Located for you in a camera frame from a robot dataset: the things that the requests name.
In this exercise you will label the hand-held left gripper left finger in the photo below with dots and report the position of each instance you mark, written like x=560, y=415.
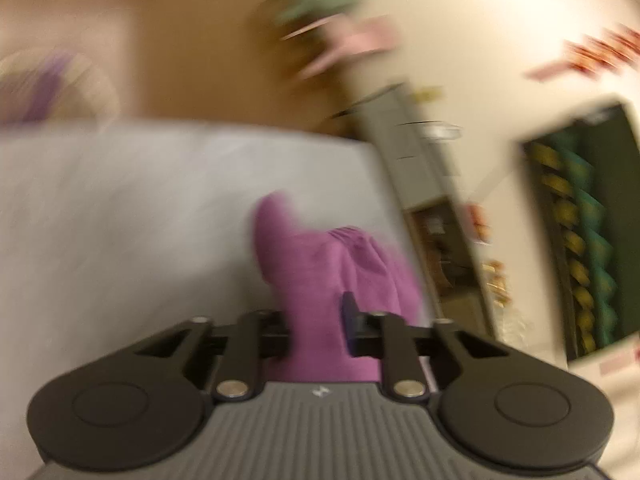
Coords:
x=275, y=335

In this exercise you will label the round gold ornament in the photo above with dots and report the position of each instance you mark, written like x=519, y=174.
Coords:
x=496, y=281

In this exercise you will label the green plastic chair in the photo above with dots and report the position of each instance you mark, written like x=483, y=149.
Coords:
x=320, y=0

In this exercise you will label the pink plastic chair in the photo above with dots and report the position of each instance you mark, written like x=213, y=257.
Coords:
x=355, y=40

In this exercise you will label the small gold figurine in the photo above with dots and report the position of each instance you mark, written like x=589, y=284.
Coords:
x=492, y=266
x=501, y=297

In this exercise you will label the low grey brown cabinet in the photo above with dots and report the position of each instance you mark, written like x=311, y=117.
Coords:
x=420, y=170

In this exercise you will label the red hanging ornament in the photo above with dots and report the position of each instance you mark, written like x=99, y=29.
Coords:
x=600, y=52

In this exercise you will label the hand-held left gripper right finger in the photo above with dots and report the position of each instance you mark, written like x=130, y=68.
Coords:
x=351, y=325

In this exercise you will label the white power strip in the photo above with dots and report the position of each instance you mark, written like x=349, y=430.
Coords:
x=442, y=131

